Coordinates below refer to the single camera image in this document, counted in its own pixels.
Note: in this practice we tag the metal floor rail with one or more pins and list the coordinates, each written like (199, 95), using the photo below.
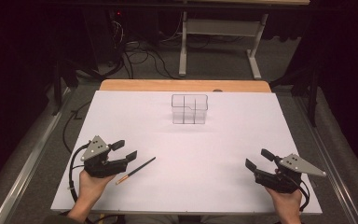
(28, 165)
(332, 177)

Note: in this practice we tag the wooden table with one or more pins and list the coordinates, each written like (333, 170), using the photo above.
(183, 85)

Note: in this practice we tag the black equipment box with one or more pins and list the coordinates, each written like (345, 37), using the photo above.
(102, 37)

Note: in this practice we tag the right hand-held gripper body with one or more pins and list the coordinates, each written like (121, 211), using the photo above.
(295, 165)

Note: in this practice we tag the black metal stand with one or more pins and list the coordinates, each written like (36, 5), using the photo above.
(313, 93)
(57, 87)

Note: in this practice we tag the person's left hand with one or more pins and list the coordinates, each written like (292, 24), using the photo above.
(91, 186)

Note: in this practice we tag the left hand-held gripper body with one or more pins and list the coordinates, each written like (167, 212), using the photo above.
(97, 148)

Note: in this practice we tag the person's right hand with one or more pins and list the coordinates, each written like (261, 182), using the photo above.
(287, 200)

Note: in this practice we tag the clear acrylic divided organizer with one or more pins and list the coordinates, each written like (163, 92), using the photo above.
(189, 109)

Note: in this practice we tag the white metal desk frame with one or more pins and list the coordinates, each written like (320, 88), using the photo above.
(220, 28)

